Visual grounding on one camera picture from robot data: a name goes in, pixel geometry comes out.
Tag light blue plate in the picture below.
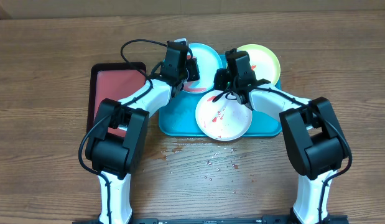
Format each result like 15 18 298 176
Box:
183 43 223 93

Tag white plate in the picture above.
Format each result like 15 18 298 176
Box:
195 90 253 141

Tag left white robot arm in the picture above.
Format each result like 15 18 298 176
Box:
78 38 199 223

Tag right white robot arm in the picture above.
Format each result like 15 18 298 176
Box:
214 49 352 223

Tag teal plastic tray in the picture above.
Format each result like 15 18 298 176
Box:
159 91 282 138

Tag black tray with red liquid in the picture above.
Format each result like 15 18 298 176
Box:
86 63 146 132

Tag yellow-green plate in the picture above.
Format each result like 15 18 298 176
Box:
237 44 281 85

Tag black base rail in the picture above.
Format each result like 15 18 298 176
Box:
72 215 349 224

